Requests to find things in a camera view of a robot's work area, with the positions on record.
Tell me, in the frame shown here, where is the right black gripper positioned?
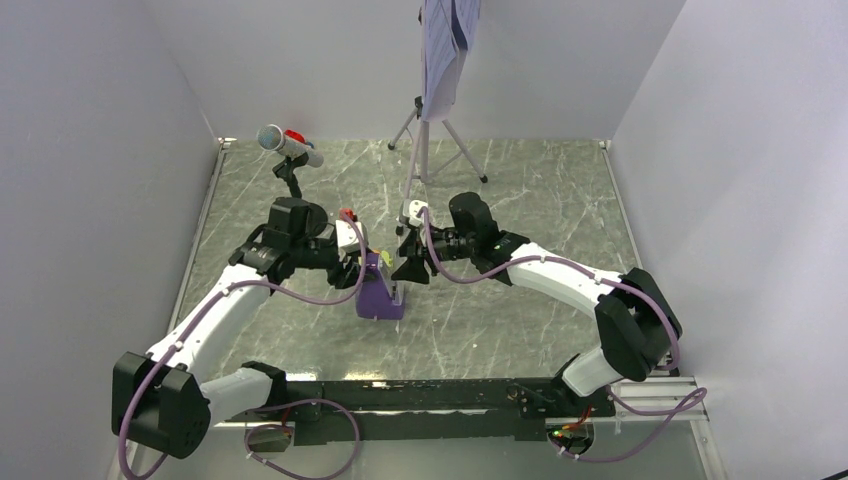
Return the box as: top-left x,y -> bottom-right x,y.
392,222 -> 477,285

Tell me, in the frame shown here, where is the purple metronome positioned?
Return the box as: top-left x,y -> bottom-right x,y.
355,251 -> 406,321

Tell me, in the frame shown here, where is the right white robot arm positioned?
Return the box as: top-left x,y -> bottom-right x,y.
392,192 -> 683,415

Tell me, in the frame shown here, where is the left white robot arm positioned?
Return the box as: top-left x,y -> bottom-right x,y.
111,197 -> 369,459

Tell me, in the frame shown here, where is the orange green toy block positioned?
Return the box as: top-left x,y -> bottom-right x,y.
378,251 -> 394,271

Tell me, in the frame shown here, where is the lilac tripod music stand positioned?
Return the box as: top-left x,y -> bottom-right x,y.
387,96 -> 489,238

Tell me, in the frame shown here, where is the silver toy microphone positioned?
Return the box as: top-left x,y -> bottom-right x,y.
256,124 -> 324,168

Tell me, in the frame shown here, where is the sheet music paper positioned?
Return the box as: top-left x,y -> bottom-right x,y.
420,0 -> 481,122

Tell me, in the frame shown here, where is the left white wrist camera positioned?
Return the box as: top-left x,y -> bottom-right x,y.
335,208 -> 368,256

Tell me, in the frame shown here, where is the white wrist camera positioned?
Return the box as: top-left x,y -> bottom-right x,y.
335,208 -> 368,256
399,199 -> 429,229

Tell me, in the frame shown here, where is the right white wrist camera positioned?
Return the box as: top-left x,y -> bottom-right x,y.
399,199 -> 429,229

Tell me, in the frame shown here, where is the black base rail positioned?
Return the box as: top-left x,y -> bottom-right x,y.
229,377 -> 616,446

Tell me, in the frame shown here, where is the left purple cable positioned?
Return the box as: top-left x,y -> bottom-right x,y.
116,215 -> 369,480

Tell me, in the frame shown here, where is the purple cable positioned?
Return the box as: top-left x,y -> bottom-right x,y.
116,215 -> 369,480
415,206 -> 709,465

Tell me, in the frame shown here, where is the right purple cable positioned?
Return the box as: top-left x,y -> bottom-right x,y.
415,206 -> 709,465

